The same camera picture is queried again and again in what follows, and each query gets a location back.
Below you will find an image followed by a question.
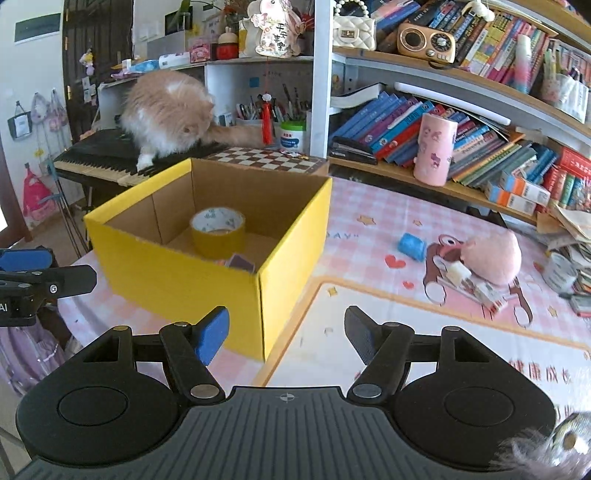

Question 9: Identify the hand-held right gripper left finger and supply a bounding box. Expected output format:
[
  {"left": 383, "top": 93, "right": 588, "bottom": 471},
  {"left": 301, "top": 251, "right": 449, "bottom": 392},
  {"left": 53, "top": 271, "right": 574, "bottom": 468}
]
[{"left": 69, "top": 306, "right": 230, "bottom": 402}]

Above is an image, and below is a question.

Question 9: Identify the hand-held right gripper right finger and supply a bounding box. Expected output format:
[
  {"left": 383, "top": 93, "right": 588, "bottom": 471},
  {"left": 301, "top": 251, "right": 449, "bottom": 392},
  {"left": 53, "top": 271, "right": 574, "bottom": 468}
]
[{"left": 344, "top": 305, "right": 506, "bottom": 402}]

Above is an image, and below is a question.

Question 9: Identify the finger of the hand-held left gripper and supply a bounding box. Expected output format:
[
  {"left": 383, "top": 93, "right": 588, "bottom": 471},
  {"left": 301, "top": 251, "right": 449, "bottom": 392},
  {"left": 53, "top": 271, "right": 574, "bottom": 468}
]
[
  {"left": 0, "top": 265, "right": 98, "bottom": 296},
  {"left": 0, "top": 248, "right": 58, "bottom": 273}
]

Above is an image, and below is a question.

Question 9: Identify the yellow cardboard box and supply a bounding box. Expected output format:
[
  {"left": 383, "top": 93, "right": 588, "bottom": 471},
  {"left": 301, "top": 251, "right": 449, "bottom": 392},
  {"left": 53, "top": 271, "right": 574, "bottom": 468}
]
[{"left": 84, "top": 157, "right": 333, "bottom": 361}]

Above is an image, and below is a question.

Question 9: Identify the yellow tape roll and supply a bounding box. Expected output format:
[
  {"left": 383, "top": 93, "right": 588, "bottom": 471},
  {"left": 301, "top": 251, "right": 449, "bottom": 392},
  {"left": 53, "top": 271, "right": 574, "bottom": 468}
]
[{"left": 189, "top": 208, "right": 246, "bottom": 260}]

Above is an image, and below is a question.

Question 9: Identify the pink plush toy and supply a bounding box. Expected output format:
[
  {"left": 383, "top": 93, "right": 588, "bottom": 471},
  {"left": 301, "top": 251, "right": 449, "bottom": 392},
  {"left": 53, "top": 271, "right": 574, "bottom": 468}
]
[{"left": 462, "top": 230, "right": 522, "bottom": 286}]

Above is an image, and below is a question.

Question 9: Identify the desktop with pink checkered cloth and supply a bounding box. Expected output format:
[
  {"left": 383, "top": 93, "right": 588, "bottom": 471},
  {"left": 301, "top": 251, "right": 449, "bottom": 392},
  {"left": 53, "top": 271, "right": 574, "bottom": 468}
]
[{"left": 60, "top": 173, "right": 591, "bottom": 416}]

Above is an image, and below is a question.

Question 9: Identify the person's lilac clothing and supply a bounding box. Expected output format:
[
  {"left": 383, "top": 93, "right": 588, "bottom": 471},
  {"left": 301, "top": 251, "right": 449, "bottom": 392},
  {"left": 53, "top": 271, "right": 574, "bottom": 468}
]
[{"left": 0, "top": 318, "right": 75, "bottom": 398}]

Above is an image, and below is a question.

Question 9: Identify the pink backpack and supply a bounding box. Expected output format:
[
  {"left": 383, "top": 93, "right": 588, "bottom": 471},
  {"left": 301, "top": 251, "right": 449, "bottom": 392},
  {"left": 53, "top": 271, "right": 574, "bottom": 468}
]
[{"left": 21, "top": 166, "right": 61, "bottom": 227}]

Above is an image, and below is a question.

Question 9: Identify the small purple box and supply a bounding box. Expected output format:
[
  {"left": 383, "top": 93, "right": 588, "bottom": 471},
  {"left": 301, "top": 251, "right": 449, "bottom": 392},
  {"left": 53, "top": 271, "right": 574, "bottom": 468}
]
[{"left": 225, "top": 253, "right": 259, "bottom": 273}]

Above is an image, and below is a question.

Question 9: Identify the black piano keyboard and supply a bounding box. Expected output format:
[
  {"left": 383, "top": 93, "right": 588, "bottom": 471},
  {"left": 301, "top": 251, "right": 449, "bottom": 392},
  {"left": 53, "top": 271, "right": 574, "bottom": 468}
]
[{"left": 53, "top": 129, "right": 222, "bottom": 188}]

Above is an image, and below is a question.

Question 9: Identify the white tote bag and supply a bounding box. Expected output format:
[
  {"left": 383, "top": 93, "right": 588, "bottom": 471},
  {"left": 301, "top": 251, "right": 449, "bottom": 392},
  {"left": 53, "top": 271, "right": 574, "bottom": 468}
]
[{"left": 7, "top": 102, "right": 33, "bottom": 139}]

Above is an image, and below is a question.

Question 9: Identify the checkered chessboard box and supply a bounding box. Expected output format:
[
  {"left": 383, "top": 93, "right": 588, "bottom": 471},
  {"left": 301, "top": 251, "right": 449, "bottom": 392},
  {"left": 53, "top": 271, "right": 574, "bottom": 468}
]
[{"left": 203, "top": 147, "right": 329, "bottom": 176}]

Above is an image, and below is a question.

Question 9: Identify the fluffy orange and white cat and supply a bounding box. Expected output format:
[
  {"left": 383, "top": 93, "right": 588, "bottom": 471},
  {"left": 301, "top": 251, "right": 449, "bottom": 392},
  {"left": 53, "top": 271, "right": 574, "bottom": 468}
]
[{"left": 121, "top": 71, "right": 264, "bottom": 171}]

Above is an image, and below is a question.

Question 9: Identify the orange and white carton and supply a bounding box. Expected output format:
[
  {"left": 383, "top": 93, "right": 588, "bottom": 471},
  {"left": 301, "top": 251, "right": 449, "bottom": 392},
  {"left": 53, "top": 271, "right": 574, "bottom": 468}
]
[
  {"left": 501, "top": 172, "right": 552, "bottom": 206},
  {"left": 485, "top": 182, "right": 539, "bottom": 214}
]

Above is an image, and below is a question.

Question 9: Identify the pink printed cup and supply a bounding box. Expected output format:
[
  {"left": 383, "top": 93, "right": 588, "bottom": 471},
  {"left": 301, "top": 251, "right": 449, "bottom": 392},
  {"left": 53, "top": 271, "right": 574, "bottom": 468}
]
[{"left": 413, "top": 113, "right": 459, "bottom": 186}]

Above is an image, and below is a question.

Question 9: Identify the grey tape roll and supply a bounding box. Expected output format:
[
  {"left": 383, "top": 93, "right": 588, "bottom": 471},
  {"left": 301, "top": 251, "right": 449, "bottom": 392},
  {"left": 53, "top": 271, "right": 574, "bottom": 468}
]
[{"left": 542, "top": 251, "right": 578, "bottom": 294}]

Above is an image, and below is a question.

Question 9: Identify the white jar with blue label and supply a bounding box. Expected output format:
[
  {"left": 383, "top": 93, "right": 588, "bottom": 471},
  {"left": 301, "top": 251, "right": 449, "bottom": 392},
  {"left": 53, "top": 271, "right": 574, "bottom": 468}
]
[{"left": 281, "top": 121, "right": 308, "bottom": 153}]

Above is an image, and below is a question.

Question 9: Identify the row of colourful books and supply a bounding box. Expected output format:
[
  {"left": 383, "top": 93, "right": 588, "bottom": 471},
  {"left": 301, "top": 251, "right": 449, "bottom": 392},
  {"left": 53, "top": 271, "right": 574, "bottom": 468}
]
[
  {"left": 330, "top": 90, "right": 561, "bottom": 185},
  {"left": 376, "top": 0, "right": 555, "bottom": 88}
]

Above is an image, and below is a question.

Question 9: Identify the white pen holder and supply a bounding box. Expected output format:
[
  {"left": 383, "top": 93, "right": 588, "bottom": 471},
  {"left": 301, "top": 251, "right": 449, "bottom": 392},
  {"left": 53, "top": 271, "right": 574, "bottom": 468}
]
[{"left": 235, "top": 97, "right": 278, "bottom": 139}]

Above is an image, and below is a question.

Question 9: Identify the red tassel ornament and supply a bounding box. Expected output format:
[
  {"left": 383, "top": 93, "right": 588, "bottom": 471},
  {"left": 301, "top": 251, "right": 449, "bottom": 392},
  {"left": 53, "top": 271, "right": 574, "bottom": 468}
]
[{"left": 259, "top": 92, "right": 275, "bottom": 146}]

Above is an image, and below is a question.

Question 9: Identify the blue tissue pack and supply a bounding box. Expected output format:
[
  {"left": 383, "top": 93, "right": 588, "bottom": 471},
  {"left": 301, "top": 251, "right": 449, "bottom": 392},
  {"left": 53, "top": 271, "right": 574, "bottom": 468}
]
[{"left": 124, "top": 59, "right": 161, "bottom": 75}]

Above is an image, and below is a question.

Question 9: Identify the pile of papers and books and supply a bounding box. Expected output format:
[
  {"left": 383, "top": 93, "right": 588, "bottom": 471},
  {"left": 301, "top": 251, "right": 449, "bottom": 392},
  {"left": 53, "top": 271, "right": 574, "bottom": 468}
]
[{"left": 536, "top": 203, "right": 591, "bottom": 319}]

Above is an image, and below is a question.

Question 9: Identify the thick white paperback book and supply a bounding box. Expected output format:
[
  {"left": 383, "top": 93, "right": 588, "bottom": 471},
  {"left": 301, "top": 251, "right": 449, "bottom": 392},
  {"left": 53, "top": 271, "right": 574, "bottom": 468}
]
[{"left": 330, "top": 83, "right": 389, "bottom": 109}]

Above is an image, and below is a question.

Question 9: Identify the dark wooden door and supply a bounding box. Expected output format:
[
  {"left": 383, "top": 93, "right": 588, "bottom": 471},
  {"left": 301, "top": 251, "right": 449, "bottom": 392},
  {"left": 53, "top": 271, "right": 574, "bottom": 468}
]
[{"left": 62, "top": 0, "right": 134, "bottom": 153}]

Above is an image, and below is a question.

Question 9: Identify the white light bar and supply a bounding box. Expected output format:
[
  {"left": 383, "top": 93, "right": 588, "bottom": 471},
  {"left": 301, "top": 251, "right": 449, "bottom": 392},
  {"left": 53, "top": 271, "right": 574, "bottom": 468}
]
[{"left": 394, "top": 82, "right": 511, "bottom": 125}]

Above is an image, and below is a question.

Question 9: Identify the thick red dictionary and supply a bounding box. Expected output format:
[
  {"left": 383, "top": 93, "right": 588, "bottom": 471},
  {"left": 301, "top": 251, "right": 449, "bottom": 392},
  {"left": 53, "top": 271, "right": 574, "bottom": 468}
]
[{"left": 554, "top": 148, "right": 591, "bottom": 178}]

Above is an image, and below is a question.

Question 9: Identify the red toy figure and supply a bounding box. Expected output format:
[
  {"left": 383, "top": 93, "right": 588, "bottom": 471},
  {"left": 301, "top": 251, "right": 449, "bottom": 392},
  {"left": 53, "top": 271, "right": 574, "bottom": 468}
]
[{"left": 217, "top": 28, "right": 238, "bottom": 60}]

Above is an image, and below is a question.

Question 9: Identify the gold retro radio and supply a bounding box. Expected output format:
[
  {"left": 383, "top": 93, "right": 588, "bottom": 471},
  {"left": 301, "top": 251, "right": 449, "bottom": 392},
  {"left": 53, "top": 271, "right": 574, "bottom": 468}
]
[{"left": 397, "top": 22, "right": 455, "bottom": 61}]

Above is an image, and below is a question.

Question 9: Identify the white quilted handbag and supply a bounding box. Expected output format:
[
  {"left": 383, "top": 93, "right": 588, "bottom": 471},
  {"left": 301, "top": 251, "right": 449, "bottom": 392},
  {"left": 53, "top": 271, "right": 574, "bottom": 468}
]
[{"left": 332, "top": 0, "right": 377, "bottom": 51}]

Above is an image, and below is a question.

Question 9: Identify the white hanging ornament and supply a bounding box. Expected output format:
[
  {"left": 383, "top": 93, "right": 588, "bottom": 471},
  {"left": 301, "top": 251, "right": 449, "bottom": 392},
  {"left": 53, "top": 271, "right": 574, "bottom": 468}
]
[{"left": 249, "top": 0, "right": 301, "bottom": 58}]

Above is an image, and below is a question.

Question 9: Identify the clear pouch of pens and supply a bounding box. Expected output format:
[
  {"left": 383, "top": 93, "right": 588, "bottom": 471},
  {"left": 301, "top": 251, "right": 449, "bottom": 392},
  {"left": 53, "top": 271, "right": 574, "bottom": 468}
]
[{"left": 540, "top": 46, "right": 591, "bottom": 123}]

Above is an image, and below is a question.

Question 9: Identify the pastel gradient bottle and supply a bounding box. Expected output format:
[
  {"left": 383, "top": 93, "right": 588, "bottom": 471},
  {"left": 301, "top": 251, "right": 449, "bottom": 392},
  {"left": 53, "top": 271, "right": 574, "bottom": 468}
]
[{"left": 512, "top": 34, "right": 546, "bottom": 95}]

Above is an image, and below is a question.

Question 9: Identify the white plush charm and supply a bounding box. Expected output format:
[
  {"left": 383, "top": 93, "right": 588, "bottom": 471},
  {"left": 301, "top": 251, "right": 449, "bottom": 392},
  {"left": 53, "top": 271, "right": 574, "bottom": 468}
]
[{"left": 462, "top": 0, "right": 496, "bottom": 21}]

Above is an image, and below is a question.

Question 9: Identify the grey fluffy keychain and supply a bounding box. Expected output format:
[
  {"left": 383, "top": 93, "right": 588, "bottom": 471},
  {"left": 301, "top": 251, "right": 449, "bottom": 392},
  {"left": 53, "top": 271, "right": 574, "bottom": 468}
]
[{"left": 492, "top": 411, "right": 591, "bottom": 480}]

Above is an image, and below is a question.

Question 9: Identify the green wall sign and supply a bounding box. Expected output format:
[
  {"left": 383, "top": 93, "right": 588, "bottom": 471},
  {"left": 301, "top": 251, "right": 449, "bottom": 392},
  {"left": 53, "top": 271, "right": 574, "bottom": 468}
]
[{"left": 14, "top": 13, "right": 62, "bottom": 44}]

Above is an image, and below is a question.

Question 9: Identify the wooden bookshelf with white frame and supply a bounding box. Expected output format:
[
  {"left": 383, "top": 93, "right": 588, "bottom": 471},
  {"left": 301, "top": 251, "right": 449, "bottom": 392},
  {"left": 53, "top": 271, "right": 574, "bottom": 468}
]
[{"left": 311, "top": 0, "right": 591, "bottom": 227}]

